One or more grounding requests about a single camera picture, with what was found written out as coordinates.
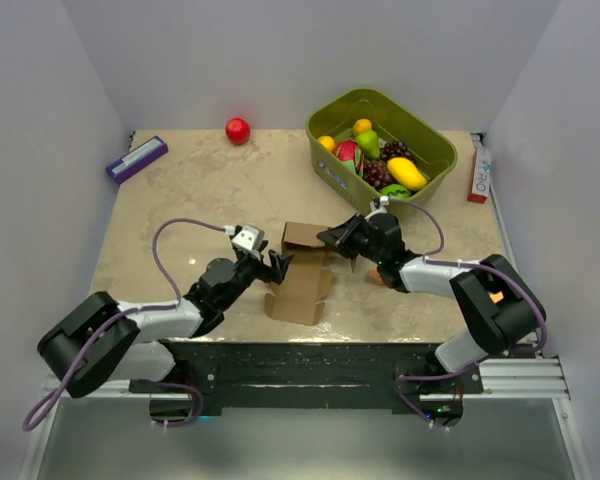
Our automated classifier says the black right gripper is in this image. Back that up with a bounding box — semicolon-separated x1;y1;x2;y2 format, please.
318;213;384;265

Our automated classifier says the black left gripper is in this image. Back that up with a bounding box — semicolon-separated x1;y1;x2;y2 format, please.
219;240;292;309

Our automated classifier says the brown cardboard paper box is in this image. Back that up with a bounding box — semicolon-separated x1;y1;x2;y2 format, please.
264;222;333;326

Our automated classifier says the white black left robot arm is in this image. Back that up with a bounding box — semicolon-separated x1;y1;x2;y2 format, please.
37;247;293;398

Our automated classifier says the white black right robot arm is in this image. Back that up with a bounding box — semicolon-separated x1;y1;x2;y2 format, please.
316;213;546;395

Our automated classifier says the red white toothpaste box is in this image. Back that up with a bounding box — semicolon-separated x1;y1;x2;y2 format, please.
467;146;492;204

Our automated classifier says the purple rectangular box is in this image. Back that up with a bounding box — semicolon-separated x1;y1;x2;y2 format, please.
105;136;169;185

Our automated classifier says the pink ice cream toy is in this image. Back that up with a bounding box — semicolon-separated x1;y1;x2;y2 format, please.
366;270;384;286

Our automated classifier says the red grape bunch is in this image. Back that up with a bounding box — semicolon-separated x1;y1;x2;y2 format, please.
362;160;395;191

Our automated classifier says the pink dragon fruit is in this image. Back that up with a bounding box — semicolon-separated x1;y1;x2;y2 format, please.
334;140;364;176

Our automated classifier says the yellow mango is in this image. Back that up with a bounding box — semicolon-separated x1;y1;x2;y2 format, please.
387;157;428;191

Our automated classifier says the yellow orange fruit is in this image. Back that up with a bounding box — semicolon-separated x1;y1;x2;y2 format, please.
318;135;337;153

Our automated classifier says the green pear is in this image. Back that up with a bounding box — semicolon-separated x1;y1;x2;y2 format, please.
354;130;381;160

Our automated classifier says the dark purple grape bunch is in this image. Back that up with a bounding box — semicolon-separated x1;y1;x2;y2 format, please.
380;141;413;162

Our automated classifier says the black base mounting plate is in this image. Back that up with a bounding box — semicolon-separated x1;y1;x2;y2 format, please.
130;341;483;419

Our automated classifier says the red apple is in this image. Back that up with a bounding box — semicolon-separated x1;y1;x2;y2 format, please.
225;117;251;145

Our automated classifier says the green plastic tub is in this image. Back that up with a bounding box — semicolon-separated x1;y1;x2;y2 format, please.
306;88;457;213

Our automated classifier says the round yellow orange sponge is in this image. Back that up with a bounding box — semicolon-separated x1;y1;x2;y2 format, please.
490;292;504;303

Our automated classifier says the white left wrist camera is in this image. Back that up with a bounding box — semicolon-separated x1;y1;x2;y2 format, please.
231;225;265;257

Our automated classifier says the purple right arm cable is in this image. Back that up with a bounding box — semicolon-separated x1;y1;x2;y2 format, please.
387;199;549;431

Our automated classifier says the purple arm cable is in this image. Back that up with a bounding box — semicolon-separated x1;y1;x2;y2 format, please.
387;199;549;431
21;217;239;432

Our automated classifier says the aluminium front rail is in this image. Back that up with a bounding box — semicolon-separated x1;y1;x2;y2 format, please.
42;356;572;401

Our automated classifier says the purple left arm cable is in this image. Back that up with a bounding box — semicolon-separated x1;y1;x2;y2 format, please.
21;217;239;432

